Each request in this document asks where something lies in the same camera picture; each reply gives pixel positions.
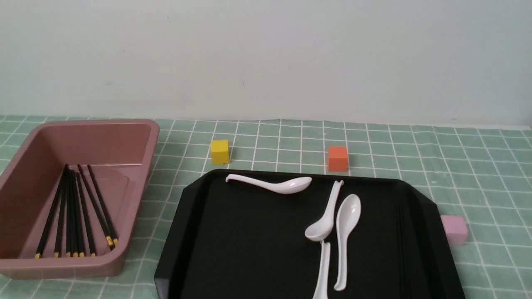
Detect white spoon top left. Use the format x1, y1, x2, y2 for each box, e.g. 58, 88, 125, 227
225, 174, 312, 194

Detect yellow foam cube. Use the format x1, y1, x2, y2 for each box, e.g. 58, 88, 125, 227
210, 140, 230, 165

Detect orange foam cube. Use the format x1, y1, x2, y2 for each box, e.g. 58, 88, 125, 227
328, 146, 348, 172

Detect black plastic tray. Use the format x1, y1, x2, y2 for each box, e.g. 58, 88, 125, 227
154, 169, 465, 299

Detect white spoon centre bowl down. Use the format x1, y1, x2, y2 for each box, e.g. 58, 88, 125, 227
304, 180, 344, 242

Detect white spoon right bowl up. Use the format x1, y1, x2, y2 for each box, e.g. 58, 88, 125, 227
334, 194, 361, 291

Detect pink plastic bin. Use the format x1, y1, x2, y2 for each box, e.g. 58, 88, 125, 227
0, 119, 160, 279

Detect black chopstick rightmost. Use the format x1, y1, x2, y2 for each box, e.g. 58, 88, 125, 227
87, 164, 118, 247

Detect black chopstick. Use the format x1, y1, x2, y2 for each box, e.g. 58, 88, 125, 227
87, 164, 118, 247
54, 164, 68, 259
77, 164, 115, 250
65, 168, 74, 257
34, 164, 68, 259
73, 172, 85, 257
75, 172, 96, 257
69, 170, 79, 257

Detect pink foam cube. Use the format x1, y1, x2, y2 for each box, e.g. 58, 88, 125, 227
441, 215, 468, 246

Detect green checkered tablecloth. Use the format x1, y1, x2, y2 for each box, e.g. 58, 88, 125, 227
0, 119, 532, 299

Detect white spoon bottom handle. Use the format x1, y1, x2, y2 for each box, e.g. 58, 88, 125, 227
312, 240, 331, 299

